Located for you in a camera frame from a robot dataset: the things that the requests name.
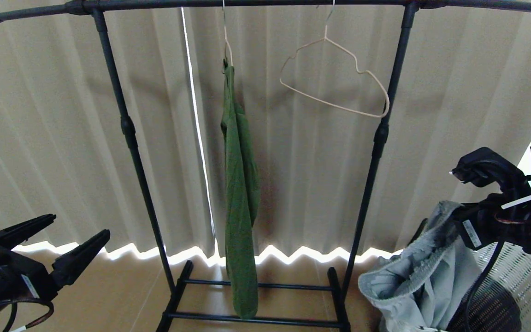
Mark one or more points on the white laundry basket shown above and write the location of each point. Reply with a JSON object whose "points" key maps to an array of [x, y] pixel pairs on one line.
{"points": [[523, 276]]}

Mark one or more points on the beige curtain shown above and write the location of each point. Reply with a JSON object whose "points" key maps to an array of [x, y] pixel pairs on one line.
{"points": [[39, 92]]}

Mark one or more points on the black clothes rack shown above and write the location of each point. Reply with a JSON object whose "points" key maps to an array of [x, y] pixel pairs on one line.
{"points": [[270, 3]]}

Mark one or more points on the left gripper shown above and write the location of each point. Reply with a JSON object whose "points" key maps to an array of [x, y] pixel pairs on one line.
{"points": [[7, 276]]}

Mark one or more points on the green long-sleeved shirt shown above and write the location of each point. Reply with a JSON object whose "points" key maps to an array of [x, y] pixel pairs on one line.
{"points": [[240, 207]]}

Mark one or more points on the pink clothes hanger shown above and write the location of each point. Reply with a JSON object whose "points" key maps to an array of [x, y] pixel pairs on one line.
{"points": [[224, 34], [325, 39]]}

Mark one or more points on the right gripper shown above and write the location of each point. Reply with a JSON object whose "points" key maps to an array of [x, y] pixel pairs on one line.
{"points": [[491, 226]]}

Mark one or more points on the pale grey garment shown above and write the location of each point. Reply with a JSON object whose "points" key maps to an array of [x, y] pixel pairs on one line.
{"points": [[431, 286]]}

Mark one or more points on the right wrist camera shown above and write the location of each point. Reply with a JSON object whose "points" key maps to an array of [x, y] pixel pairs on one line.
{"points": [[482, 166]]}

